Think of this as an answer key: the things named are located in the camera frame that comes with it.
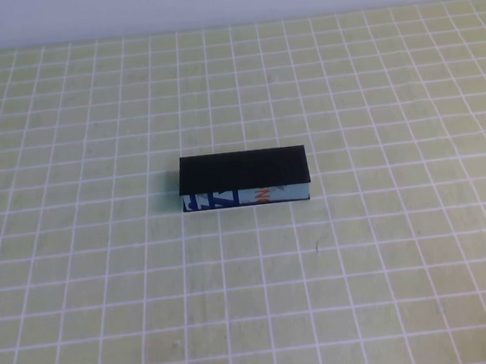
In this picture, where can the black printed glasses case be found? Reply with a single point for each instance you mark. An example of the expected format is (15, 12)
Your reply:
(242, 171)

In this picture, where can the green grid table mat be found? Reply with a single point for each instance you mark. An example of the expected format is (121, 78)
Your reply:
(109, 313)

